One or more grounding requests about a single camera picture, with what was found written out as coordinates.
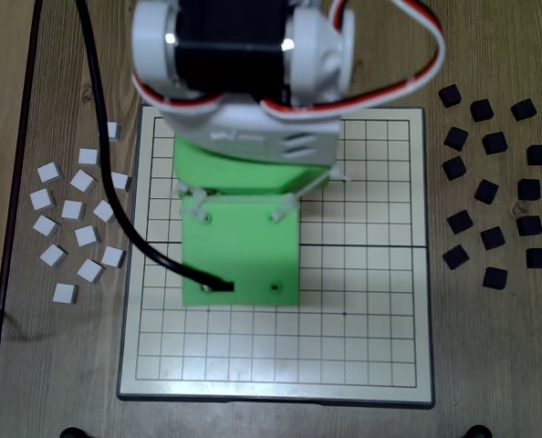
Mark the white grid go board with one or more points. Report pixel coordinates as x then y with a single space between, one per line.
367 319

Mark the black cube stone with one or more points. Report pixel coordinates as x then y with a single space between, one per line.
486 191
528 226
492 238
455 138
495 278
455 257
495 142
459 222
450 96
524 109
538 154
482 110
454 168
528 189
537 258

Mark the black round stand foot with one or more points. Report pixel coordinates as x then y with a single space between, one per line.
72 433
477 432

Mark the white cube stone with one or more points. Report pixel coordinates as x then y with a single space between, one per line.
114 131
87 236
83 181
41 200
122 182
53 255
88 156
49 173
103 211
46 226
90 271
65 293
73 210
113 256

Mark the green camera mount plate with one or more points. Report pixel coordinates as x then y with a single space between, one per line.
241 255

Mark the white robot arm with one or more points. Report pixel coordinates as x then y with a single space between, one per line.
253 132

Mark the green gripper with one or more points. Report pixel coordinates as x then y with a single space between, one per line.
234 171

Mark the white zip tie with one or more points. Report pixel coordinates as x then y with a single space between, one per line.
193 203
282 210

